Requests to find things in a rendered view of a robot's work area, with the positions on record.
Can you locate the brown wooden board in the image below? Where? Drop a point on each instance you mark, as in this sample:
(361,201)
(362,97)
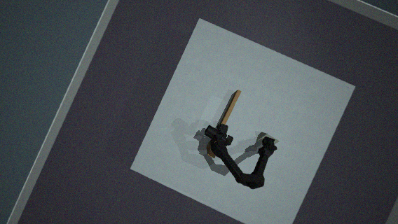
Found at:
(230,107)

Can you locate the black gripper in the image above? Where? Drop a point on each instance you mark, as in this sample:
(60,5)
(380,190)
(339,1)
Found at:
(229,138)

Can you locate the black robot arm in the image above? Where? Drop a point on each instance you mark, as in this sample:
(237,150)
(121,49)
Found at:
(218,147)

